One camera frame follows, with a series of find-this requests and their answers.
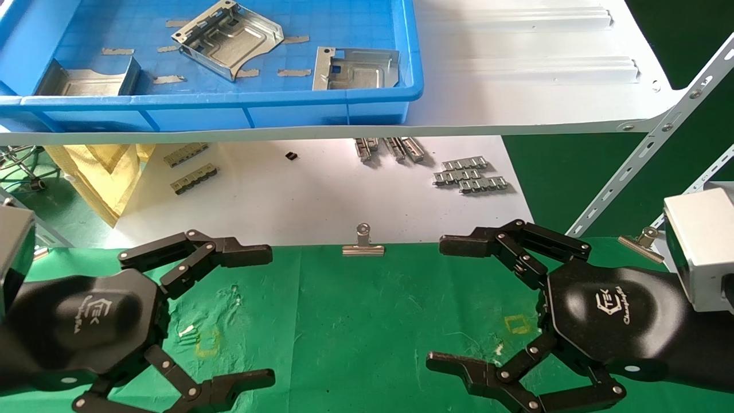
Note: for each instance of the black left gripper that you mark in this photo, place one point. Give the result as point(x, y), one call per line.
point(86, 327)

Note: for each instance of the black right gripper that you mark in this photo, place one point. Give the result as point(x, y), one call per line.
point(613, 315)

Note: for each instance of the silver stamped sheet metal part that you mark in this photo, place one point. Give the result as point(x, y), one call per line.
point(355, 74)
point(235, 43)
point(86, 83)

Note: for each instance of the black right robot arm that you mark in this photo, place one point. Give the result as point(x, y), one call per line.
point(717, 350)

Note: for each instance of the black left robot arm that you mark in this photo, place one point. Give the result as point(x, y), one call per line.
point(4, 361)

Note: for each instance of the small white scrap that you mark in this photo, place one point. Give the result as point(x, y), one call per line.
point(187, 331)

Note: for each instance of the green table cloth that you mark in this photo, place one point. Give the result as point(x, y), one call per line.
point(355, 321)

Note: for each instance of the silver metal connector strip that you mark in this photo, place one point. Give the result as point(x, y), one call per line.
point(457, 176)
point(465, 163)
point(483, 184)

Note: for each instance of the olive metal connector strip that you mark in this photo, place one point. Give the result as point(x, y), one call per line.
point(186, 155)
point(195, 179)

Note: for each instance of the yellow woven bag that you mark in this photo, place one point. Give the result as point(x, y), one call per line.
point(97, 178)

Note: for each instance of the blue plastic bin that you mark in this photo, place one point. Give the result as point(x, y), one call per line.
point(200, 115)

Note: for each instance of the white metal shelf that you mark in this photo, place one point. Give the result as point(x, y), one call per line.
point(516, 86)

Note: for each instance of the beige tape strip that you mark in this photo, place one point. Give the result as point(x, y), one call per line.
point(117, 51)
point(167, 49)
point(294, 73)
point(169, 79)
point(295, 40)
point(249, 73)
point(175, 23)

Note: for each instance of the silver metal rail piece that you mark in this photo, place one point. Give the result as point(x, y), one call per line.
point(393, 149)
point(365, 150)
point(413, 149)

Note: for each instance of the white perforated shelf post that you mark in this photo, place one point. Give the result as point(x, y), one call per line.
point(714, 169)
point(631, 166)

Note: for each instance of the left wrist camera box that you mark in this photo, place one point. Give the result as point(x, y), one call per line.
point(14, 252)

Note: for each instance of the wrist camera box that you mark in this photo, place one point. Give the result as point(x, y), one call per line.
point(705, 246)
point(14, 252)

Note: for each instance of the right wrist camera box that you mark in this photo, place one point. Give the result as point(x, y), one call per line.
point(705, 246)

